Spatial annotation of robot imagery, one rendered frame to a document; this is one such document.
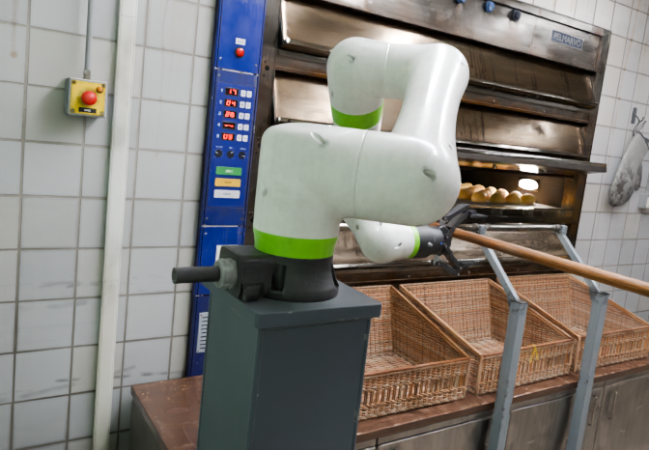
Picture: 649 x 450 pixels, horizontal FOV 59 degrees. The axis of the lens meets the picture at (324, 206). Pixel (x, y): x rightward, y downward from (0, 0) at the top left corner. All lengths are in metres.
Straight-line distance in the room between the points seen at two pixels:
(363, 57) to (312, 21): 0.94
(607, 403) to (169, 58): 2.22
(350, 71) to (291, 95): 0.89
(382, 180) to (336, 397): 0.33
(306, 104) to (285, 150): 1.26
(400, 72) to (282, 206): 0.45
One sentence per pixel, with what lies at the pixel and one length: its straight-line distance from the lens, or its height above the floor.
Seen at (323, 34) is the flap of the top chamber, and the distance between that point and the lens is 2.08.
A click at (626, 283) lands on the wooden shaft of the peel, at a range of 1.41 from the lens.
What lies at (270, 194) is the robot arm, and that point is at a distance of 0.80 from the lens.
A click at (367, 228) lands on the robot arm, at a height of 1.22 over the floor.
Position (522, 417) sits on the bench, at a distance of 2.35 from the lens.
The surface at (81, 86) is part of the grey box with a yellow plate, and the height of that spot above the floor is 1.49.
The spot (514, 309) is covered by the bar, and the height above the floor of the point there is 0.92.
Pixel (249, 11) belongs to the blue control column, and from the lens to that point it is 1.93.
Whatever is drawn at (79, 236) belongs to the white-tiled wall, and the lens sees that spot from 1.83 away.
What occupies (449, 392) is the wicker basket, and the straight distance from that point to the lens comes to 2.07.
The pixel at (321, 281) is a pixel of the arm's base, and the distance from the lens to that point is 0.83.
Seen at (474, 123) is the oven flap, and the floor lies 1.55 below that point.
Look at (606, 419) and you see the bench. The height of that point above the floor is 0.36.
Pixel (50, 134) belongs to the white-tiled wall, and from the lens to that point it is 1.78.
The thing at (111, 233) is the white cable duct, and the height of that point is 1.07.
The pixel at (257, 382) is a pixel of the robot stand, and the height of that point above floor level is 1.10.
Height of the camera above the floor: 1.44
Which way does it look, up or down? 7 degrees down
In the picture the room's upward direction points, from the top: 6 degrees clockwise
